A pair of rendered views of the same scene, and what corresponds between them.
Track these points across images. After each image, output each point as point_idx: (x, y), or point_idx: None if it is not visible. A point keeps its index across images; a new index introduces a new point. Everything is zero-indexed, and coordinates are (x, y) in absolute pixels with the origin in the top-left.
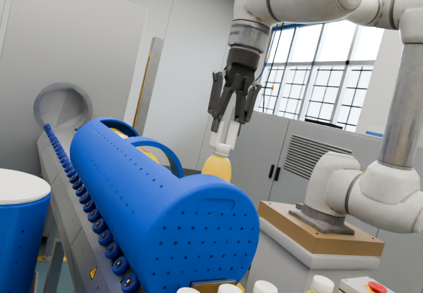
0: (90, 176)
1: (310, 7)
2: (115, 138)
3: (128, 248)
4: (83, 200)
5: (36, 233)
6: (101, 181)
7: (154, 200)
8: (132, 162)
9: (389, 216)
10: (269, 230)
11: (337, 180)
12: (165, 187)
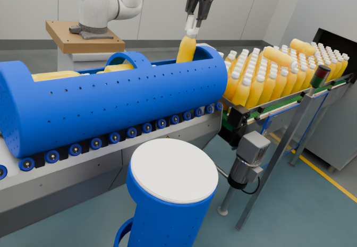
0: (146, 109)
1: None
2: (132, 74)
3: (213, 97)
4: (101, 143)
5: None
6: (170, 98)
7: (221, 72)
8: (184, 71)
9: (136, 12)
10: (88, 57)
11: (112, 4)
12: (217, 65)
